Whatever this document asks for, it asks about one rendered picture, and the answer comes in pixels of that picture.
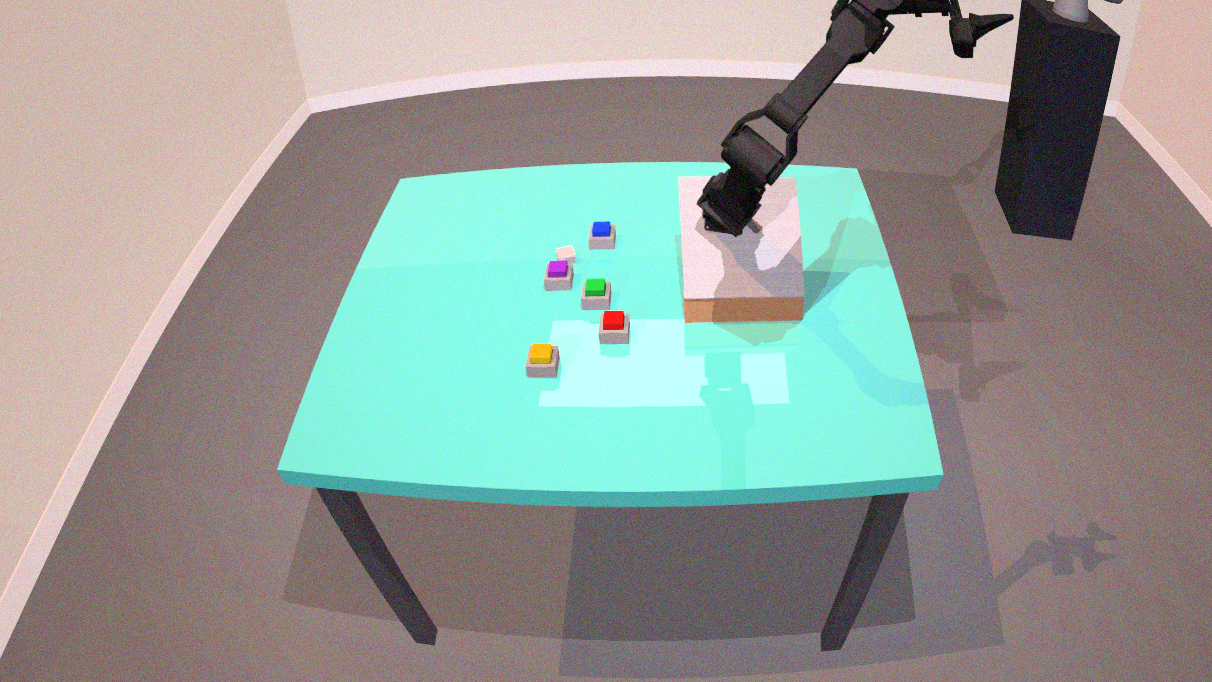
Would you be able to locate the red button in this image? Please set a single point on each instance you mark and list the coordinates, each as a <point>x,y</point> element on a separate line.
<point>614,327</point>

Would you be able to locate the purple button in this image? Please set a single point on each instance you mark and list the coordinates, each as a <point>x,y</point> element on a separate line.
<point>558,276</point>

